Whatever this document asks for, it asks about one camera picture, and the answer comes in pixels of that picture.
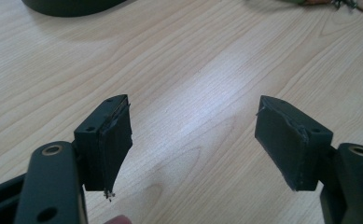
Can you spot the dark round dish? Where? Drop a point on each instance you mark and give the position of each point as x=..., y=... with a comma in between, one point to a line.
x=72, y=6

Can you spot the green and orange vegetable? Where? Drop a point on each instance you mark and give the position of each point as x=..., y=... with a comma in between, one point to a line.
x=322, y=2

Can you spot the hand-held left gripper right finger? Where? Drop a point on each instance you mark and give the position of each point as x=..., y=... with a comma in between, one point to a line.
x=289, y=146

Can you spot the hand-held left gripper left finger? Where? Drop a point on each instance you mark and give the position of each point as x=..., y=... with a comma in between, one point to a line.
x=103, y=149

